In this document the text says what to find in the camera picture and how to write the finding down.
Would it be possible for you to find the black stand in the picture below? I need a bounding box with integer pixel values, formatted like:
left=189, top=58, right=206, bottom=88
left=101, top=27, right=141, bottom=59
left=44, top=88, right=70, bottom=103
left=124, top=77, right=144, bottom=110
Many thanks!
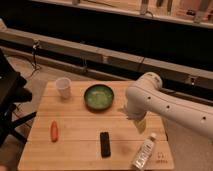
left=0, top=49, right=36, bottom=147

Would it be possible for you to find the orange carrot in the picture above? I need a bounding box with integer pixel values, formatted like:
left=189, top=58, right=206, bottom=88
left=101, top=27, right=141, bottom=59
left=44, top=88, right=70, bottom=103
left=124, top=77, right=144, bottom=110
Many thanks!
left=50, top=121, right=58, bottom=142

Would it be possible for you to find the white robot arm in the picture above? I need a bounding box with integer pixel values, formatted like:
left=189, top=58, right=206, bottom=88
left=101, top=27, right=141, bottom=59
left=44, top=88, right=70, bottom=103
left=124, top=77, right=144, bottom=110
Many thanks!
left=124, top=72, right=213, bottom=140

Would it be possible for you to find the green bowl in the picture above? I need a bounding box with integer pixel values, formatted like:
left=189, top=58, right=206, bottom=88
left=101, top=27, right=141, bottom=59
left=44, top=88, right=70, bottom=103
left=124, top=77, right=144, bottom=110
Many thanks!
left=84, top=84, right=114, bottom=112

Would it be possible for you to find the wooden folding table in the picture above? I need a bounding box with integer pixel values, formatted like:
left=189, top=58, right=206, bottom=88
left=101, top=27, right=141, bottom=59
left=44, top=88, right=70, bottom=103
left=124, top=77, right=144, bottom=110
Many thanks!
left=18, top=81, right=174, bottom=171

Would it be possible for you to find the white plastic cup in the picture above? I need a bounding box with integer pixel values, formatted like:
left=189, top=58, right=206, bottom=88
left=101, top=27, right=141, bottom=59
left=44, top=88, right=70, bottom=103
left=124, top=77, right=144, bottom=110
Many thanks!
left=55, top=77, right=71, bottom=99

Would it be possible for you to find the black eraser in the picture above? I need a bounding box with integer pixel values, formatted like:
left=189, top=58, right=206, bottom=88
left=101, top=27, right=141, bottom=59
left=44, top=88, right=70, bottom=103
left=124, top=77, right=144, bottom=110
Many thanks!
left=100, top=132, right=111, bottom=157

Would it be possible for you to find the black cable on floor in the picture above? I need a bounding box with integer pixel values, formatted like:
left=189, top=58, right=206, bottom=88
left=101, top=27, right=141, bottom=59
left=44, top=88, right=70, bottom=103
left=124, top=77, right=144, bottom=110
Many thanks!
left=6, top=40, right=44, bottom=80

